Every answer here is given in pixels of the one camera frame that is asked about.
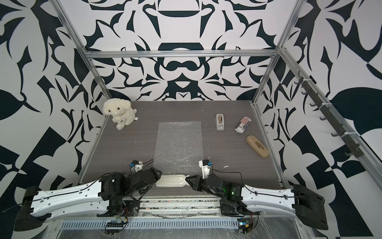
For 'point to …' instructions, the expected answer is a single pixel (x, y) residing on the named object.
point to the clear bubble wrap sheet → (178, 148)
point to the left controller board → (115, 227)
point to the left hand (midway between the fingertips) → (161, 174)
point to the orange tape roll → (220, 119)
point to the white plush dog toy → (122, 112)
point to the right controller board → (244, 225)
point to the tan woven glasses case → (257, 146)
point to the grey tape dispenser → (220, 127)
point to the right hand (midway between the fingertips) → (184, 179)
